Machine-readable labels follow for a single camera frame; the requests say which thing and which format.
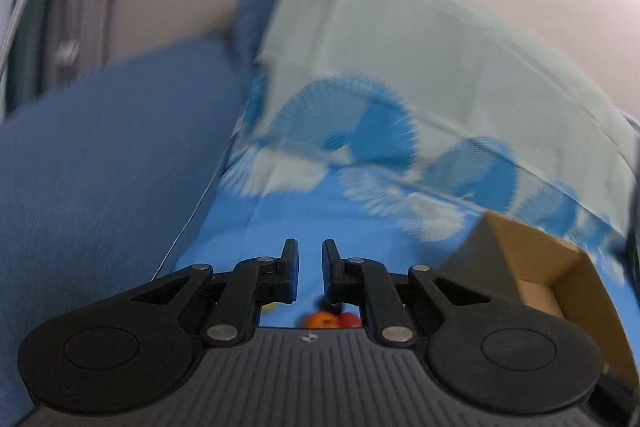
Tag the dark purple cherry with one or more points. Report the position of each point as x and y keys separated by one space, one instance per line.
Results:
x=331 y=307

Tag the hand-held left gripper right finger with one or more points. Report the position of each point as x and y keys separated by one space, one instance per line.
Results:
x=332 y=277

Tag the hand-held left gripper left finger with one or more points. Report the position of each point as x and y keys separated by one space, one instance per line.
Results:
x=289 y=277

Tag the brown cardboard box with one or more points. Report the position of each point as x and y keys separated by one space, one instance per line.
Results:
x=550 y=257

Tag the small orange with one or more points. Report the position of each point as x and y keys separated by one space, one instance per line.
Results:
x=324 y=321

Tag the red cherry tomato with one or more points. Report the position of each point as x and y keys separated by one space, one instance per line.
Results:
x=350 y=320

